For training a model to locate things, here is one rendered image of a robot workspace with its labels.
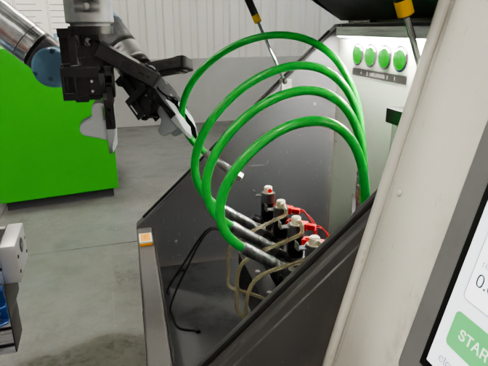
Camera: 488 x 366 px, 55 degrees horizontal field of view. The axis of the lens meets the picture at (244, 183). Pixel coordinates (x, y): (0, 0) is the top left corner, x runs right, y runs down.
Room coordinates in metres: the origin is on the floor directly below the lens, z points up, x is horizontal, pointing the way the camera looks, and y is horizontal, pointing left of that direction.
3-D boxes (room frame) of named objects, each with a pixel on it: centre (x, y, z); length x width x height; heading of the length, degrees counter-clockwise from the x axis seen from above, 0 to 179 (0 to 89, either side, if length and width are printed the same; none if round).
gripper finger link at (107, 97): (0.78, 0.23, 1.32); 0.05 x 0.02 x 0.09; 14
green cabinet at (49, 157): (4.15, 1.74, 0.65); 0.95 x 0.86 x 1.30; 115
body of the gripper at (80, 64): (0.79, 0.26, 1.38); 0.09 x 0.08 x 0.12; 104
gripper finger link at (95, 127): (0.78, 0.25, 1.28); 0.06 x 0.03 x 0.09; 104
